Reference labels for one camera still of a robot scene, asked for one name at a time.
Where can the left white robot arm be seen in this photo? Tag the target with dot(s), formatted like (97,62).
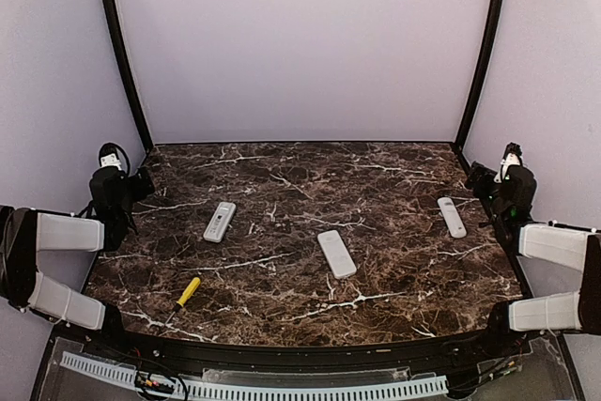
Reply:
(26,232)

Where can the white remote with display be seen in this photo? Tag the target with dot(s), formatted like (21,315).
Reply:
(219,222)

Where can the white centre remote control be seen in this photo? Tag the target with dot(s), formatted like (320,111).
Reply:
(336,254)

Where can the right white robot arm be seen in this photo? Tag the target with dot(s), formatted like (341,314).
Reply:
(509,194)

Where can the yellow handled screwdriver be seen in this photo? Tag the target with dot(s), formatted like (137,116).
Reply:
(186,294)

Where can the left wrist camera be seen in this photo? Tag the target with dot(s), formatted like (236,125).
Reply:
(112,154)

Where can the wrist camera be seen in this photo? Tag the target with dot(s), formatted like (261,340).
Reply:
(112,154)
(512,156)

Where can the white right remote control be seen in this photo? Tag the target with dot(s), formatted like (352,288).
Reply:
(451,217)

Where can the right black frame post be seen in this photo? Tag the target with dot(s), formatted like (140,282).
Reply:
(478,80)

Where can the white remote control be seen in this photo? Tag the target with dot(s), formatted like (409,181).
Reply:
(336,254)
(451,217)

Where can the left black frame post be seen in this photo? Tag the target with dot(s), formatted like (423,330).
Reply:
(125,73)

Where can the black front table rail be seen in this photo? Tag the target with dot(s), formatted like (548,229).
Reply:
(455,354)

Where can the black frame post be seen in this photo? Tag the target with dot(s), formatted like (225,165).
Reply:
(125,73)
(478,80)

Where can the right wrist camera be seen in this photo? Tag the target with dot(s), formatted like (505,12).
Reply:
(512,156)

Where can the white slotted cable duct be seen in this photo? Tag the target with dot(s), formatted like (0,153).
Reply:
(236,385)

